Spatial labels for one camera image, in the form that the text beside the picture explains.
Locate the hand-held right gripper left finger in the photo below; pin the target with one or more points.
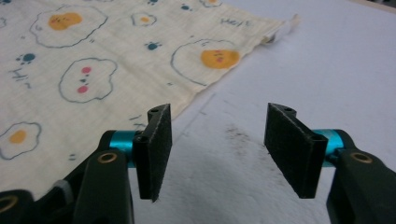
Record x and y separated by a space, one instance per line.
154 155

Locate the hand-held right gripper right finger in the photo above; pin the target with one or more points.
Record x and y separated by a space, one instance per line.
295 155

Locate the cream egg print cloth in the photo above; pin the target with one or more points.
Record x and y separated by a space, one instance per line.
130 40

